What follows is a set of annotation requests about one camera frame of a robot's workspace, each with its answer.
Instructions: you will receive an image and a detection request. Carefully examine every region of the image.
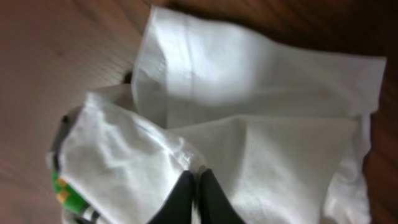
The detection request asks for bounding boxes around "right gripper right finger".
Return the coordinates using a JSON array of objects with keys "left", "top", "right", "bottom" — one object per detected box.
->
[{"left": 198, "top": 169, "right": 244, "bottom": 224}]

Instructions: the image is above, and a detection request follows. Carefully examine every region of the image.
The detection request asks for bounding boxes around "white t-shirt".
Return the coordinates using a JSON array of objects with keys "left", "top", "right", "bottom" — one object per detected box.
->
[{"left": 49, "top": 7, "right": 386, "bottom": 223}]

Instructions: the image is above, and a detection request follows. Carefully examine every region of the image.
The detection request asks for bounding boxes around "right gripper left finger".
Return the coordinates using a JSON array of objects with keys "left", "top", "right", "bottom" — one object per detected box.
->
[{"left": 148, "top": 170, "right": 195, "bottom": 224}]

